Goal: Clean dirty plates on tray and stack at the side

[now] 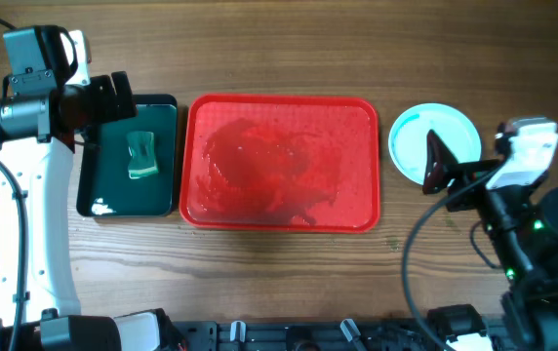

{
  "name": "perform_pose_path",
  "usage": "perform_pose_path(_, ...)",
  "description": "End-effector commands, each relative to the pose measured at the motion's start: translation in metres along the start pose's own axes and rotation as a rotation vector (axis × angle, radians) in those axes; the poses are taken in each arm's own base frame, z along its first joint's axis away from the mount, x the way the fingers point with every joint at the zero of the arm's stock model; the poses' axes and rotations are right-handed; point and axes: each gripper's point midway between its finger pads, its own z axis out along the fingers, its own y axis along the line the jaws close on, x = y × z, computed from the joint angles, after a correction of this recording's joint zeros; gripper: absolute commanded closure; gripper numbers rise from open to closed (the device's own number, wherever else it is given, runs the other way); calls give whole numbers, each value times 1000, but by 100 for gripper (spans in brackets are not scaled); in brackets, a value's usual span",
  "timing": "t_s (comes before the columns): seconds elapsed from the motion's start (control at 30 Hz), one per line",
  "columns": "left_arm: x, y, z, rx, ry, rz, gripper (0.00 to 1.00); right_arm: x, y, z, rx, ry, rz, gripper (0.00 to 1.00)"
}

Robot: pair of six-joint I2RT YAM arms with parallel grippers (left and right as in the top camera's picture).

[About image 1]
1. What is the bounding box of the light blue plate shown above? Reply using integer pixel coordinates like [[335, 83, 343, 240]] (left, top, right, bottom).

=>
[[388, 102, 482, 185]]

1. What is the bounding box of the green yellow sponge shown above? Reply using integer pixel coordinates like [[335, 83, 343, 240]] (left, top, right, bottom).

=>
[[126, 131, 159, 179]]

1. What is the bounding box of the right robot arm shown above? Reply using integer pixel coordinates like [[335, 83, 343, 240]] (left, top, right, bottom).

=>
[[422, 131, 558, 350]]

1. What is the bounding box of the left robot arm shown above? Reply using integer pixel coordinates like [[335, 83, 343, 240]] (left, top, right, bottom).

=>
[[0, 25, 186, 350]]

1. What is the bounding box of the black water tray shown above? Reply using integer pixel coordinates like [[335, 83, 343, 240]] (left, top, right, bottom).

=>
[[76, 95, 180, 217]]

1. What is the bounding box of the red plastic tray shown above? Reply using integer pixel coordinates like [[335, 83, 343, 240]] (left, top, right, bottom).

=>
[[179, 94, 381, 234]]

